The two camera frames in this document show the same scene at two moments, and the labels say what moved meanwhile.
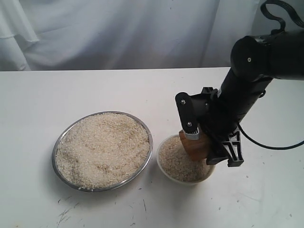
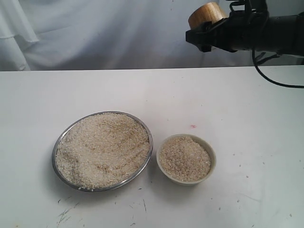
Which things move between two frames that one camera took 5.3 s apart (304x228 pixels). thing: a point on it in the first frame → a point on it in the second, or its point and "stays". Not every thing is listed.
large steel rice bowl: (101, 150) stays
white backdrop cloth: (40, 35) stays
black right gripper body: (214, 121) → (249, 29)
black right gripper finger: (233, 148) → (207, 34)
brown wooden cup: (196, 148) → (209, 12)
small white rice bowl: (175, 163) stays
